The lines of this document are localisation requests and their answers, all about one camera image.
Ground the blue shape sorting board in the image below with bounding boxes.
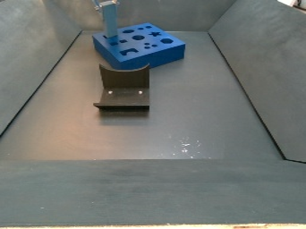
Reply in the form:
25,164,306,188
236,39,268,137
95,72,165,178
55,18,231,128
92,23,185,70

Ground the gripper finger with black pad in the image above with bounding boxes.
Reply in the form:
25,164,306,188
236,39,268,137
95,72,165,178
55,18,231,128
92,0,101,12

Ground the black curved fixture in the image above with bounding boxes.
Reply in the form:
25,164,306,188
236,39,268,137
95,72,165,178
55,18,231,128
93,65,149,110

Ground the light blue rectangular block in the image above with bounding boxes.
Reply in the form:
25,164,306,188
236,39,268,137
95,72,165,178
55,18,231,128
103,4,117,38

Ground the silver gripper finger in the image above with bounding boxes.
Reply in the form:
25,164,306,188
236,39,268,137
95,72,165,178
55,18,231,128
99,0,119,7

